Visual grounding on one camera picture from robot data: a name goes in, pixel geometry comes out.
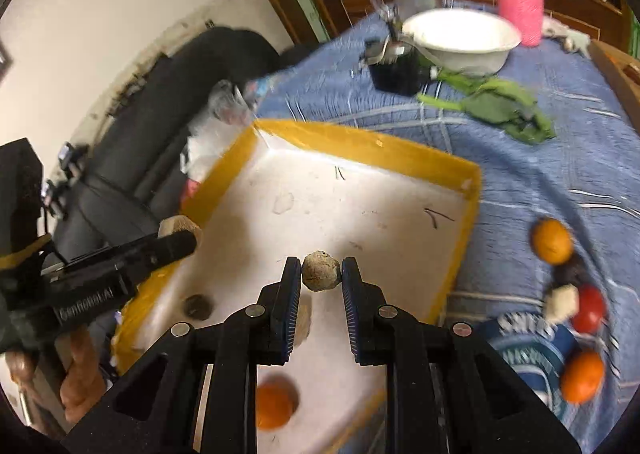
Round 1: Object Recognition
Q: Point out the black cushion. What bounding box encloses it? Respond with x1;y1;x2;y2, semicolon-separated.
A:
52;26;282;260

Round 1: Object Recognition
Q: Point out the yellow box with white inside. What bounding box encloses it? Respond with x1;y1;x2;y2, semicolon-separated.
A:
112;118;483;454

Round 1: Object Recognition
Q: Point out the wooden board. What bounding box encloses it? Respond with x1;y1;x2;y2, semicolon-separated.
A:
589;40;640;132

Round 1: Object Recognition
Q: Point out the white plastic bag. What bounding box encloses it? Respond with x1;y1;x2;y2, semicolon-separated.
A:
180;121;253;187

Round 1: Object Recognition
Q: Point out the white bowl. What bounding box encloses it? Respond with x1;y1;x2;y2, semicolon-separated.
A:
401;8;522;76

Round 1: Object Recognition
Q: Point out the white fruit chunk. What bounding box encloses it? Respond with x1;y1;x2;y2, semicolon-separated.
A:
544;284;581;325

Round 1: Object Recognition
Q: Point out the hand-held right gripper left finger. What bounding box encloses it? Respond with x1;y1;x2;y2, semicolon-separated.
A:
65;257;303;454

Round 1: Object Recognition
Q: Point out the red tomato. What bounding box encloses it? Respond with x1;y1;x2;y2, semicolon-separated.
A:
571;284;609;335

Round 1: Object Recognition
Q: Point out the person's left hand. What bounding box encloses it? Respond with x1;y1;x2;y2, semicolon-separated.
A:
59;327;109;427

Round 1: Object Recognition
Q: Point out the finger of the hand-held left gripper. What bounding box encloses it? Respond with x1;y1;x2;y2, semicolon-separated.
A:
65;231;197;287

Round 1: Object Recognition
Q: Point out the orange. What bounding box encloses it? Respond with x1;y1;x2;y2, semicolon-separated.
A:
531;217;574;265
255;378;301;431
560;350;606;405

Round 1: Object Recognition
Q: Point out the dark brown round fruit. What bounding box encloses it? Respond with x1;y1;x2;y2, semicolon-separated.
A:
182;294;216;321

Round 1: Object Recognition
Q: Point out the beige round fruit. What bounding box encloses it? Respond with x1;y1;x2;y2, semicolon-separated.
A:
302;250;343;292

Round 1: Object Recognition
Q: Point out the beige fruit chunk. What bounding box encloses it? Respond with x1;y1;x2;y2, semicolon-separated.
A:
157;215;203;241

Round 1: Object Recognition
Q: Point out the clear plastic bag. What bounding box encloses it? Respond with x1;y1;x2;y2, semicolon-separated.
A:
207;77;283;127

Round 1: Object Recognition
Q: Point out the black container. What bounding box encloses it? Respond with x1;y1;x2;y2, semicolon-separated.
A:
364;38;437;96

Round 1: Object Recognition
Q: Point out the white plastic object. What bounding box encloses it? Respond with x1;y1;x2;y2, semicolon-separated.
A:
542;14;603;55

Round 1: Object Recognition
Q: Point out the dark purple fruit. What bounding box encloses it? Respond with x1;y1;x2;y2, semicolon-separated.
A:
554;254;593;291

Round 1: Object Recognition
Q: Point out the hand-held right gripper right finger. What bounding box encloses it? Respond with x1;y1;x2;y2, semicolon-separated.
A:
341;257;582;454

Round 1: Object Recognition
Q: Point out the blue plaid blanket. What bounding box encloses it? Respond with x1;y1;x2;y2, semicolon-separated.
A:
252;0;640;454

